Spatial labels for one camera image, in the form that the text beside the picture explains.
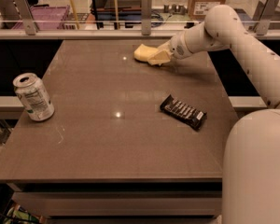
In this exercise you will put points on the purple plastic crate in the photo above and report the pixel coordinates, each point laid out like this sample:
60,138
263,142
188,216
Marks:
49,18

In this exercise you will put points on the metal railing post left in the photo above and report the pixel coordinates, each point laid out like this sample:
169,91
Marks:
26,16

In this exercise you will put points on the black snack bar wrapper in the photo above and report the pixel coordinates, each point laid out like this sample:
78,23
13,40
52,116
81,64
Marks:
183,112

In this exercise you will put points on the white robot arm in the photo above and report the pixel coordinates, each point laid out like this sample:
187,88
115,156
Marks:
251,163

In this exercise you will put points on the yellow sponge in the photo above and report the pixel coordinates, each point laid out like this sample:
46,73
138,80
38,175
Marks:
143,52

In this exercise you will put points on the metal railing post right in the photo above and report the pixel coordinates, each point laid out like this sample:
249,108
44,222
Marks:
263,16

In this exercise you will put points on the silver 7up can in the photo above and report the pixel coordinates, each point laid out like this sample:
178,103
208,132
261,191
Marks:
33,95

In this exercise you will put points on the yellow broom handle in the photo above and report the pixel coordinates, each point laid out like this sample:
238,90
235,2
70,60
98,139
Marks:
72,2

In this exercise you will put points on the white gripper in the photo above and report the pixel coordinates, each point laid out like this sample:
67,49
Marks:
176,49

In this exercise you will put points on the metal railing post centre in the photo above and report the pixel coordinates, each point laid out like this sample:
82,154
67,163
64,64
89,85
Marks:
146,6

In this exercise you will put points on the metal railing post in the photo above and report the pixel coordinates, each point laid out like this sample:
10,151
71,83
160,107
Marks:
26,16
263,16
146,6

